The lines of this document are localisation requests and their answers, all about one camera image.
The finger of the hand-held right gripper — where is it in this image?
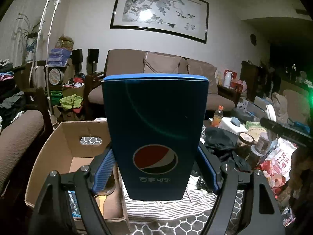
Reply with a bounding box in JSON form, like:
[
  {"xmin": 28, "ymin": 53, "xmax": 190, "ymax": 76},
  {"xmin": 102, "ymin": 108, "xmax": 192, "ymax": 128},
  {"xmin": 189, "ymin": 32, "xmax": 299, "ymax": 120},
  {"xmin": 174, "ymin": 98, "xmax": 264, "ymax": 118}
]
[{"xmin": 260, "ymin": 117, "xmax": 313, "ymax": 148}]

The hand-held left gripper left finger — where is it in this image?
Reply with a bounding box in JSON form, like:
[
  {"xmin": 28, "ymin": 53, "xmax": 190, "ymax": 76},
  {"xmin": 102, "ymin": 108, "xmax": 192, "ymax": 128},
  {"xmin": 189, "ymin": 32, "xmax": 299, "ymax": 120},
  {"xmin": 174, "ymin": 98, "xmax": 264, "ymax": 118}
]
[{"xmin": 29, "ymin": 147, "xmax": 116, "ymax": 235}]

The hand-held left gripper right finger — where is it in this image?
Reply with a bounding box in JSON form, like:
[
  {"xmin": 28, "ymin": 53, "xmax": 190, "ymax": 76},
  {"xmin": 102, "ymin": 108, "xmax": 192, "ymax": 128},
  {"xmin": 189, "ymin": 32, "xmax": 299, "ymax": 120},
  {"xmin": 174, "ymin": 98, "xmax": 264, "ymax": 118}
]
[{"xmin": 198, "ymin": 142, "xmax": 286, "ymax": 235}]

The cardboard box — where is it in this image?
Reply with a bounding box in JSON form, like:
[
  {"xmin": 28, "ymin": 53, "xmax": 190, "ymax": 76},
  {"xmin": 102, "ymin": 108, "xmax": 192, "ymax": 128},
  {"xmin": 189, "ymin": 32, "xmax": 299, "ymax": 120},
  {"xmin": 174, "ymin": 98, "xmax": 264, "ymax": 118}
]
[{"xmin": 24, "ymin": 118, "xmax": 130, "ymax": 226}]

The blue paper cup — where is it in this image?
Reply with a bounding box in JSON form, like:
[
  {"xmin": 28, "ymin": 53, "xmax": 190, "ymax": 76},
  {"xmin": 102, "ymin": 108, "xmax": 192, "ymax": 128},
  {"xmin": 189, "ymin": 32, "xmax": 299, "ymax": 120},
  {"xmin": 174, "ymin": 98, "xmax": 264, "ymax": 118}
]
[{"xmin": 101, "ymin": 73, "xmax": 209, "ymax": 200}]

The person's right forearm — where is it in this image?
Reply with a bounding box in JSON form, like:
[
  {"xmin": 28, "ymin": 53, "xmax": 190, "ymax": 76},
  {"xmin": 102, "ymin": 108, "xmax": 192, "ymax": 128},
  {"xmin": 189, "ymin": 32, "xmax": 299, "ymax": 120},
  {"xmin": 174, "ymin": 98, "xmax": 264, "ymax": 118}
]
[{"xmin": 288, "ymin": 147, "xmax": 313, "ymax": 214}]

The white plastic container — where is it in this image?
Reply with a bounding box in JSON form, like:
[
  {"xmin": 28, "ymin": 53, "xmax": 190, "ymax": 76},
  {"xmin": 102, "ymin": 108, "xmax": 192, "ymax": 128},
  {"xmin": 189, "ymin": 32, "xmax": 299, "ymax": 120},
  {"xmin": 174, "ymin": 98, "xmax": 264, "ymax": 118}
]
[{"xmin": 219, "ymin": 117, "xmax": 248, "ymax": 136}]

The brown tape roll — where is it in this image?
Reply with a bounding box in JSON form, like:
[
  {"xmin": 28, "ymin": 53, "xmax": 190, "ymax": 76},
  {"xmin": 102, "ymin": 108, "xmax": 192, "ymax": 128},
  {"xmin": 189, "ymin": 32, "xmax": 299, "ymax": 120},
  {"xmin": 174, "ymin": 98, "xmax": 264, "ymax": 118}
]
[{"xmin": 96, "ymin": 170, "xmax": 117, "ymax": 197}]

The black cloth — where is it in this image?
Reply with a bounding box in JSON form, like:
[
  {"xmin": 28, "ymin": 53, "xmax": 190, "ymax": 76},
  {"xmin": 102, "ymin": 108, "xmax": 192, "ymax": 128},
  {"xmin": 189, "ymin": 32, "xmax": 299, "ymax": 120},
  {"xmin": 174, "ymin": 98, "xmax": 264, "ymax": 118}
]
[{"xmin": 204, "ymin": 127, "xmax": 252, "ymax": 172}]

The red white snack bag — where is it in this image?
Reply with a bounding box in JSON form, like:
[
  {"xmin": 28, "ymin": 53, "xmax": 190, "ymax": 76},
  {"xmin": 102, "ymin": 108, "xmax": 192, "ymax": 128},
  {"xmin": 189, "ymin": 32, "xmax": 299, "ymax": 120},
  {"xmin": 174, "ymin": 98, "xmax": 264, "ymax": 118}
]
[{"xmin": 260, "ymin": 137, "xmax": 298, "ymax": 196}]

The wooden brush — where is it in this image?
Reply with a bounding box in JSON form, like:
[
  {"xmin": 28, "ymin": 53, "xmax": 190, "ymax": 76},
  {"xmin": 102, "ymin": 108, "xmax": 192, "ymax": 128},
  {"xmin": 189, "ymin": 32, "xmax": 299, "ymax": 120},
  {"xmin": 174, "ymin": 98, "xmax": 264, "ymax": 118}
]
[{"xmin": 97, "ymin": 193, "xmax": 110, "ymax": 217}]

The clear glass jar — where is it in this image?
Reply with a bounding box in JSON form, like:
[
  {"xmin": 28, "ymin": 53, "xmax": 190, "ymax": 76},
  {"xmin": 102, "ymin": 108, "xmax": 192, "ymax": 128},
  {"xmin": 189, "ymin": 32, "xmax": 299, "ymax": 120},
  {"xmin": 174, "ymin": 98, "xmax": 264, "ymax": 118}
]
[{"xmin": 246, "ymin": 133, "xmax": 275, "ymax": 169}]

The brown lidded glass jar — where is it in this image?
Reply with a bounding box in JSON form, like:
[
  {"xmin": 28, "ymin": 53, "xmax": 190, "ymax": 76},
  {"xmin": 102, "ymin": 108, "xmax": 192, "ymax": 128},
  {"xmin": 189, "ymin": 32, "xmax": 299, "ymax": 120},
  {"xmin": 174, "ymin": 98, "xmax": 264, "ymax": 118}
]
[{"xmin": 238, "ymin": 132, "xmax": 255, "ymax": 161}]

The orange drink bottle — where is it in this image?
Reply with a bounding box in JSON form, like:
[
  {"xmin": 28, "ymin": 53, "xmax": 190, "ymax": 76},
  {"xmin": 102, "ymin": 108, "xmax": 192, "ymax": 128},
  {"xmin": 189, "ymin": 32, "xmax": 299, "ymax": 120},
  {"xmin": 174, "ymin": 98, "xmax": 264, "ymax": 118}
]
[{"xmin": 211, "ymin": 105, "xmax": 224, "ymax": 128}]

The grey patterned table mat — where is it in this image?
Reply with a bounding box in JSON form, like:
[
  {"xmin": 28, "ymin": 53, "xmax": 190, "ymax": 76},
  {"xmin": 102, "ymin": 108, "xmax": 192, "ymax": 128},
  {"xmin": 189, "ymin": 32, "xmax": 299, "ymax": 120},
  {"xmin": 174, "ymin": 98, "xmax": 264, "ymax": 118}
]
[{"xmin": 123, "ymin": 171, "xmax": 245, "ymax": 235}]

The wooden side table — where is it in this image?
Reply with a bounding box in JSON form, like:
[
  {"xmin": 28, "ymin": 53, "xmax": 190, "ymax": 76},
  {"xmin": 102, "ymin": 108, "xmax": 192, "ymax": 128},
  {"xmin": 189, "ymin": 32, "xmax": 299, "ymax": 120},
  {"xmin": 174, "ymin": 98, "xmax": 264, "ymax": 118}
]
[{"xmin": 217, "ymin": 84, "xmax": 241, "ymax": 108}]

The brown sofa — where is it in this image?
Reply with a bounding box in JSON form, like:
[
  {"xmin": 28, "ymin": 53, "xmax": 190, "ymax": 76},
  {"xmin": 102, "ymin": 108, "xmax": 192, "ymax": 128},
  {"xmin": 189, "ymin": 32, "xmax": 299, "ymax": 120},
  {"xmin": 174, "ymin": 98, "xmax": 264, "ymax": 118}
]
[{"xmin": 87, "ymin": 49, "xmax": 236, "ymax": 118}]

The green cloth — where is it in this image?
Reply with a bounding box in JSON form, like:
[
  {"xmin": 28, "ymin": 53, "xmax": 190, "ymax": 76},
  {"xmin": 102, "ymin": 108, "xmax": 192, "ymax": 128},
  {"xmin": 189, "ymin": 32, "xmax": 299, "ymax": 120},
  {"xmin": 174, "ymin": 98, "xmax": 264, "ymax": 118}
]
[{"xmin": 60, "ymin": 94, "xmax": 84, "ymax": 111}]

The white thermos flask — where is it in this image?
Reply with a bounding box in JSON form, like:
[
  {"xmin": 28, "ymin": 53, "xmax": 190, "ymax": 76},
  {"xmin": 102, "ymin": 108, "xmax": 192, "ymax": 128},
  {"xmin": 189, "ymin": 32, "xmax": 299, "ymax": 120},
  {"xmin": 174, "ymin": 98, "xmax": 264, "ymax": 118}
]
[{"xmin": 223, "ymin": 70, "xmax": 232, "ymax": 89}]

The brown armchair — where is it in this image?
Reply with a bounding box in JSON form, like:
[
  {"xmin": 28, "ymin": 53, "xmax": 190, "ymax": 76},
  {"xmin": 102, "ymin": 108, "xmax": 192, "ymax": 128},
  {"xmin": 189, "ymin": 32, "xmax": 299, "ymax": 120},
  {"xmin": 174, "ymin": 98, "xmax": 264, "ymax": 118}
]
[{"xmin": 0, "ymin": 110, "xmax": 45, "ymax": 197}]

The brown sofa cushion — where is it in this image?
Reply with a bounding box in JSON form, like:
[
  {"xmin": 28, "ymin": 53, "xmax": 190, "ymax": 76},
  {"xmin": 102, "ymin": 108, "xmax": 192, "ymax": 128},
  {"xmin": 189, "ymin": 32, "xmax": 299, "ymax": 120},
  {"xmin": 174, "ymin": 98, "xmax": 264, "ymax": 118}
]
[
  {"xmin": 143, "ymin": 52, "xmax": 188, "ymax": 74},
  {"xmin": 186, "ymin": 58, "xmax": 219, "ymax": 94}
]

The round decorated tin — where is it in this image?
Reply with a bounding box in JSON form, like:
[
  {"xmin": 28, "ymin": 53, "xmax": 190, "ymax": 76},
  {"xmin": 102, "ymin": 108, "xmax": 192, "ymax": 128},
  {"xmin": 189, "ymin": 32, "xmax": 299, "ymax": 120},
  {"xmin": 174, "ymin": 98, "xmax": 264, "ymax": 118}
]
[{"xmin": 48, "ymin": 68, "xmax": 63, "ymax": 86}]

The black speaker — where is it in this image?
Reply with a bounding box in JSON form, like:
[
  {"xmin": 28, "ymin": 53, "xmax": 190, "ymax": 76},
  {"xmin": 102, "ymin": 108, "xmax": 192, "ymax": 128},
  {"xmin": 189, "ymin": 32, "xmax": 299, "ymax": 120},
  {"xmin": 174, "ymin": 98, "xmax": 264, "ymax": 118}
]
[
  {"xmin": 72, "ymin": 49, "xmax": 84, "ymax": 63},
  {"xmin": 88, "ymin": 49, "xmax": 99, "ymax": 63}
]

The pile of clothes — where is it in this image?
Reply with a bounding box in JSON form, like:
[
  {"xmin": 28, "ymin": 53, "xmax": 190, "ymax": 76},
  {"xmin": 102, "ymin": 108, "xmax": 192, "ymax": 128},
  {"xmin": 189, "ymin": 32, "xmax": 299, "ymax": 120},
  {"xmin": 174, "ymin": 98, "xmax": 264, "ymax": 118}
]
[{"xmin": 0, "ymin": 58, "xmax": 27, "ymax": 130}]

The stack of blue boxes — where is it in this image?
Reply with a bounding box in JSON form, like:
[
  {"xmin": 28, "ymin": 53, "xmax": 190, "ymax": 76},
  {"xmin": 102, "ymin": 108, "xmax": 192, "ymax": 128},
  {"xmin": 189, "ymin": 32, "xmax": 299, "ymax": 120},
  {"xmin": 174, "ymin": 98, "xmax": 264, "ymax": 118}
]
[{"xmin": 47, "ymin": 48, "xmax": 72, "ymax": 67}]

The white floor lamp stand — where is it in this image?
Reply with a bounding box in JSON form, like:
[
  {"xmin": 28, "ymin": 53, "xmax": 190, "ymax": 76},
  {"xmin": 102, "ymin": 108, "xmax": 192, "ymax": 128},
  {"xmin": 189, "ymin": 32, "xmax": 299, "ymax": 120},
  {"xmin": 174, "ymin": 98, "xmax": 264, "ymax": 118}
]
[{"xmin": 29, "ymin": 0, "xmax": 62, "ymax": 128}]

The potted plant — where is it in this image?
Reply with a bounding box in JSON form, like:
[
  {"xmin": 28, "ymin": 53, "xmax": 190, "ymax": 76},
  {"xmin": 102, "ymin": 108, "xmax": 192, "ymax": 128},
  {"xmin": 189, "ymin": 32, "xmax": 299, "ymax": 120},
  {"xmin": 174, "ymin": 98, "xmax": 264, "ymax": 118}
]
[{"xmin": 15, "ymin": 13, "xmax": 43, "ymax": 63}]

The framed ink painting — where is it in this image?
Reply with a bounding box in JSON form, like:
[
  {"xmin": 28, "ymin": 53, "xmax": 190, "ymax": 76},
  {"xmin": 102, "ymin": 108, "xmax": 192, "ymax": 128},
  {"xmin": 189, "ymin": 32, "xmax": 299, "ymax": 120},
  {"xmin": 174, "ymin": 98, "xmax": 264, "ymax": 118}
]
[{"xmin": 110, "ymin": 0, "xmax": 209, "ymax": 44}]

